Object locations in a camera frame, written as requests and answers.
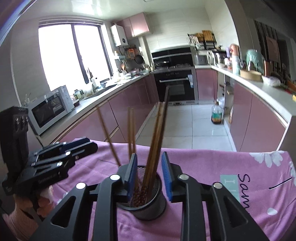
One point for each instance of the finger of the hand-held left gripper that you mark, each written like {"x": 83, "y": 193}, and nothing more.
{"x": 74, "y": 143}
{"x": 85, "y": 148}

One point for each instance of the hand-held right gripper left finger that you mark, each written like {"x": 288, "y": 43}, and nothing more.
{"x": 133, "y": 171}

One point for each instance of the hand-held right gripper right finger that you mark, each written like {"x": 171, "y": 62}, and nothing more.
{"x": 166, "y": 171}

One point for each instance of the bunch of wooden chopsticks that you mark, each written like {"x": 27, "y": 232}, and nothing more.
{"x": 157, "y": 139}

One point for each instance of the black mesh cup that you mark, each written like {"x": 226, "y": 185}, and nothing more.
{"x": 148, "y": 210}

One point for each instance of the person's left hand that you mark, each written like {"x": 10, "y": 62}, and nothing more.
{"x": 44, "y": 201}

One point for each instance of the white countertop oven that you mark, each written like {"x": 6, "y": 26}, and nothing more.
{"x": 50, "y": 109}

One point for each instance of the pink printed tablecloth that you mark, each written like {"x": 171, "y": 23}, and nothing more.
{"x": 208, "y": 166}

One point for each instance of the steel kitchen sink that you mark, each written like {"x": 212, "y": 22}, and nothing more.
{"x": 104, "y": 89}

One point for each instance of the long pink base cabinets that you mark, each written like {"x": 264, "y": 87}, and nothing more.
{"x": 129, "y": 99}

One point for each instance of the cooking oil bottle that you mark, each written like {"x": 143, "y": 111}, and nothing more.
{"x": 217, "y": 114}

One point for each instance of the kitchen window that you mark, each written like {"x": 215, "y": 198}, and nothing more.
{"x": 64, "y": 58}

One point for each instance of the black built-in oven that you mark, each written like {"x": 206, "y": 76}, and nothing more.
{"x": 180, "y": 85}

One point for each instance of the pink base cabinets open shelf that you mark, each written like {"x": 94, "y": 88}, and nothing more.
{"x": 254, "y": 120}

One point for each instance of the hanging frying pan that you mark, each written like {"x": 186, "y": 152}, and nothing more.
{"x": 139, "y": 59}

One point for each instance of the gas stove top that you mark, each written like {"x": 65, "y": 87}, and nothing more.
{"x": 173, "y": 67}

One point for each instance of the black range hood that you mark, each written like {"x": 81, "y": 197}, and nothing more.
{"x": 171, "y": 56}

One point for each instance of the white water heater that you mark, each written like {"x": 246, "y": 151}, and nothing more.
{"x": 119, "y": 34}

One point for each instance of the steel pot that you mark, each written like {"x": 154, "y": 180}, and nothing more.
{"x": 218, "y": 59}

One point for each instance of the round beige container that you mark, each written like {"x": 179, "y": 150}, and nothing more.
{"x": 251, "y": 74}

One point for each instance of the black kitchen rack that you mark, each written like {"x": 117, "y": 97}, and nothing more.
{"x": 209, "y": 44}

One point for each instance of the white plastic bag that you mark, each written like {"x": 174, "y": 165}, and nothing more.
{"x": 270, "y": 81}

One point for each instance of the pink kettle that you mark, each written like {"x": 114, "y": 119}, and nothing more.
{"x": 234, "y": 48}

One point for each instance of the wooden cutting board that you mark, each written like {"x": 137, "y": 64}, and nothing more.
{"x": 207, "y": 36}

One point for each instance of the wall utensil rack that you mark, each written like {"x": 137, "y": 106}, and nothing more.
{"x": 130, "y": 52}

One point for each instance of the pink wall cabinet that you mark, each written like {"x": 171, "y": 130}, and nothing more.
{"x": 138, "y": 24}

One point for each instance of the framed wall picture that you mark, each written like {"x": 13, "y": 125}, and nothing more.
{"x": 272, "y": 48}

